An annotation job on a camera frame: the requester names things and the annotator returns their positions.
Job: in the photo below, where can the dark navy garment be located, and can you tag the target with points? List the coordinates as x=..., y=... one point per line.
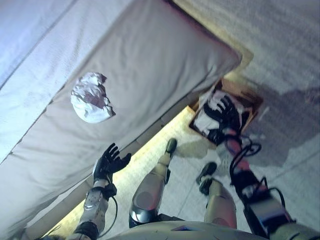
x=215, y=136

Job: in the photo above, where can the white garment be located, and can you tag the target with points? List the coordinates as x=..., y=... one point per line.
x=90, y=105

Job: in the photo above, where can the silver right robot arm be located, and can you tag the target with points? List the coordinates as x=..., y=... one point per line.
x=262, y=207

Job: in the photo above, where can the silver robot leg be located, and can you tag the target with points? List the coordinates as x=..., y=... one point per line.
x=220, y=200
x=150, y=190

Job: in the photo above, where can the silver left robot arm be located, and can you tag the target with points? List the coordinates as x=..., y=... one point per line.
x=93, y=200

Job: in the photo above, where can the white duvet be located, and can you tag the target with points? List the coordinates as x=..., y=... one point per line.
x=15, y=20

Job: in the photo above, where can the silver robot torso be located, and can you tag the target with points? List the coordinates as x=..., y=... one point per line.
x=180, y=231

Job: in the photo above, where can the tan padded bed frame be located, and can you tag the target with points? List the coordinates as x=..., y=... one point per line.
x=175, y=110

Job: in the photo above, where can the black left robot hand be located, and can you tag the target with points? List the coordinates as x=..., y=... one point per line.
x=110, y=162

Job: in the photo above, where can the white textured blanket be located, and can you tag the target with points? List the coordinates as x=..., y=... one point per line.
x=62, y=50

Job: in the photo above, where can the silver left robot leg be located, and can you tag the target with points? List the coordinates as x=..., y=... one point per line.
x=150, y=190

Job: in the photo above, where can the brown wicker basket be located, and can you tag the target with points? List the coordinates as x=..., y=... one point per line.
x=250, y=97

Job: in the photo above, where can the silver right robot leg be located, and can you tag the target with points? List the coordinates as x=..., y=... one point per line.
x=220, y=200

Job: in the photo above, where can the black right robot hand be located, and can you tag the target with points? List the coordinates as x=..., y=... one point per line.
x=227, y=115

